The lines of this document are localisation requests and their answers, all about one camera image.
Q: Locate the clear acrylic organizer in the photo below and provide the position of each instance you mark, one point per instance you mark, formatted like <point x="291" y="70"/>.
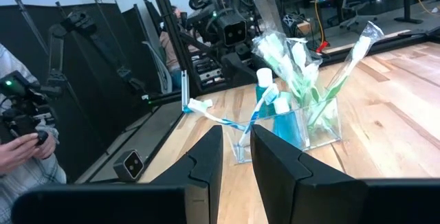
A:
<point x="323" y="138"/>

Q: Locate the white strip on frame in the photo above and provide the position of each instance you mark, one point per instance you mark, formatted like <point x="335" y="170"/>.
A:
<point x="185" y="86"/>

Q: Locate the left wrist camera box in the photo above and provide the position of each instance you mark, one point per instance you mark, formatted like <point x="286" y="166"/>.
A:
<point x="235" y="30"/>

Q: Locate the person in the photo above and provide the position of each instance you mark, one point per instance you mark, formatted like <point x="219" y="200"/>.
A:
<point x="168" y="52"/>
<point x="20" y="189"/>

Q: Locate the blue white toothbrush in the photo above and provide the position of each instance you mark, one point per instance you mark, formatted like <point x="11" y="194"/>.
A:
<point x="270" y="93"/>
<point x="199" y="105"/>

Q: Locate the grey table-level camera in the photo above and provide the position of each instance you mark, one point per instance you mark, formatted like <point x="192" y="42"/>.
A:
<point x="130" y="165"/>

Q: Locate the black upright panel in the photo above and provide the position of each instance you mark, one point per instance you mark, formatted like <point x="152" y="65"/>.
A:
<point x="96" y="121"/>

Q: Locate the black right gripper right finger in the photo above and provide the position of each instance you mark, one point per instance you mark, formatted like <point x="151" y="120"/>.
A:
<point x="288" y="182"/>

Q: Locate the person's hand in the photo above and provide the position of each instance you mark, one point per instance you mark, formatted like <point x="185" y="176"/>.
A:
<point x="17" y="152"/>

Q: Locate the teal mouthwash bottle white cap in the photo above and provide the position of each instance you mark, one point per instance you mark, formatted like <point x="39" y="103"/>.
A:
<point x="287" y="128"/>
<point x="264" y="77"/>

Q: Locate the grey chair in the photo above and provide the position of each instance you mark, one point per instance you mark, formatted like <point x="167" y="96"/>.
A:
<point x="161" y="69"/>

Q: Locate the green toothbrush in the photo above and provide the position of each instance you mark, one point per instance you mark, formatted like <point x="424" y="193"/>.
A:
<point x="287" y="66"/>
<point x="299" y="54"/>
<point x="361" y="47"/>
<point x="277" y="45"/>
<point x="264" y="48"/>
<point x="264" y="0"/>
<point x="311" y="71"/>

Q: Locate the black desk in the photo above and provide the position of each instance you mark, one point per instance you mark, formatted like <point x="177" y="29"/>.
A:
<point x="408" y="4"/>

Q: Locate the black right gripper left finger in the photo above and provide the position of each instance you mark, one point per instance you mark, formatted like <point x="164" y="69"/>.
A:
<point x="203" y="172"/>

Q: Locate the black office chair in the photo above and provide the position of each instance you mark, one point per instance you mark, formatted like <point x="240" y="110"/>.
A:
<point x="354" y="7"/>

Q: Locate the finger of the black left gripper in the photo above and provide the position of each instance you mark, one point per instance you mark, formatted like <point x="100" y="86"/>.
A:
<point x="237" y="69"/>

